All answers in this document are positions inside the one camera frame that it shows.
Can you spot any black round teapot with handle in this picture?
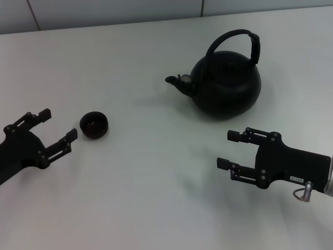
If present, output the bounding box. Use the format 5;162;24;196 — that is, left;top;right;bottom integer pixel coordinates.
164;29;262;121

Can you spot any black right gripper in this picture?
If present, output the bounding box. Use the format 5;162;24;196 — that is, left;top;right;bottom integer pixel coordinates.
216;127;332;194

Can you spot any small black teacup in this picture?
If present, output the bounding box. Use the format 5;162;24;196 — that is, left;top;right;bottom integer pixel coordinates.
79;111;109;140

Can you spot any right gripper cable with plug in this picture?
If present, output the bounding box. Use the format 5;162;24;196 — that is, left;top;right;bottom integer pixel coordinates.
292;181;314;202

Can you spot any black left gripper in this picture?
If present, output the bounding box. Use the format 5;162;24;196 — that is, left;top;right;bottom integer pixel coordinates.
0;108;79;186

